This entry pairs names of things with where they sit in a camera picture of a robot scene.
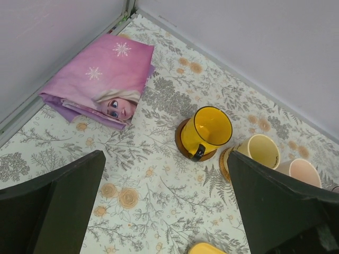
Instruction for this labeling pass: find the dark brown wooden coaster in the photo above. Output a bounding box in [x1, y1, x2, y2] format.
[175, 119, 217, 162]

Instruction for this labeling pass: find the purple mug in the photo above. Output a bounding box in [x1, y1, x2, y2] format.
[332, 186, 339, 193]

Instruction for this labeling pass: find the yellow plastic tray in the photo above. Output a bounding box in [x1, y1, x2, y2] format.
[188, 242, 227, 254]

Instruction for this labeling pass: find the pink folded cloth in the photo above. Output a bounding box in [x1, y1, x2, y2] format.
[39, 34, 154, 130]

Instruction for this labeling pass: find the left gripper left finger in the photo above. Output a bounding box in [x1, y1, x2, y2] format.
[1, 150, 106, 253]

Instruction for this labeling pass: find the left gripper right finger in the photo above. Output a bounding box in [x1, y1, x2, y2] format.
[227, 151, 338, 253]

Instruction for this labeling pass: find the pink mug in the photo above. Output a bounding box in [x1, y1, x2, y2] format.
[276, 158, 322, 188]

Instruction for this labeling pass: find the woven rattan coaster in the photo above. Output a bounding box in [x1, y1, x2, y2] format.
[219, 147, 236, 183]

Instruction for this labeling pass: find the yellow glass mug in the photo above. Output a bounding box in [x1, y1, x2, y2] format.
[180, 106, 233, 161]

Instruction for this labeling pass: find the cream yellow mug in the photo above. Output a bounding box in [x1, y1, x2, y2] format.
[236, 134, 281, 169]

